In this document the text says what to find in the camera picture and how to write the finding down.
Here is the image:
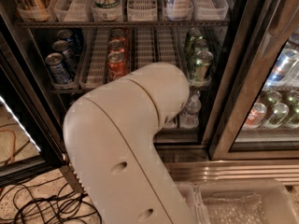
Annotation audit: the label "red coca cola can rear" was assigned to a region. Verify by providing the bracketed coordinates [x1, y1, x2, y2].
[110, 29, 126, 42]

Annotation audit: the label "blue pepsi can rear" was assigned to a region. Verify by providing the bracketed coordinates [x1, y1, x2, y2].
[57, 29, 82, 53]

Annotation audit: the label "red coca cola can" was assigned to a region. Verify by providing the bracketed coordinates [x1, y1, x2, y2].
[107, 39, 126, 53]
[107, 51, 127, 81]
[110, 29, 126, 42]

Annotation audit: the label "red coca cola can middle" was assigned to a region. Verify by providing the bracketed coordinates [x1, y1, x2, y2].
[107, 39, 126, 53]

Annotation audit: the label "green can middle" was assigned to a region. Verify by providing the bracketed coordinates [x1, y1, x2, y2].
[190, 39, 209, 59]

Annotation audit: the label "stainless fridge base grille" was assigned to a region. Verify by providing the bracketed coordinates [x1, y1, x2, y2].
[61, 149, 299, 194]

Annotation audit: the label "orange cable on floor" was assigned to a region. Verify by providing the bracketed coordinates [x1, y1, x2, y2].
[0, 128, 17, 167]

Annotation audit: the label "blue pepsi can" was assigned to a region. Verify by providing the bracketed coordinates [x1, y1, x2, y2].
[52, 40, 78, 73]
[57, 29, 82, 53]
[45, 52, 73, 85]

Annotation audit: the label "closed right fridge door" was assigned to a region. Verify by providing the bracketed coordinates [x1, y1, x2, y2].
[210, 0, 299, 160]

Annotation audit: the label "clear bin pink bubble wrap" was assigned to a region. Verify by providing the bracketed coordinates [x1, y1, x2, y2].
[176, 182, 201, 224]

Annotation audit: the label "clear water bottle right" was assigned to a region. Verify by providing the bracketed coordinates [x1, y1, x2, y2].
[179, 94, 201, 129]

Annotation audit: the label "open fridge glass door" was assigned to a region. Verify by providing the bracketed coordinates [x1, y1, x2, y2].
[0, 17, 64, 188]

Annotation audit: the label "blue pepsi can middle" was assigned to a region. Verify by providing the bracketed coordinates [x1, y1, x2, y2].
[52, 40, 78, 73]

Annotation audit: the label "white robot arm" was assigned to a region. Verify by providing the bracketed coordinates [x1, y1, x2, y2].
[64, 63, 196, 224]

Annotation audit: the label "blue pepsi can front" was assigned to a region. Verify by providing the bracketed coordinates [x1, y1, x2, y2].
[45, 52, 73, 85]

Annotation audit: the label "red coca cola can front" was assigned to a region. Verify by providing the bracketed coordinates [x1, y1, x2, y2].
[107, 51, 127, 81]

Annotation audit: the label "black cables on floor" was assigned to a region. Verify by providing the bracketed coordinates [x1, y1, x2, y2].
[0, 175, 104, 224]

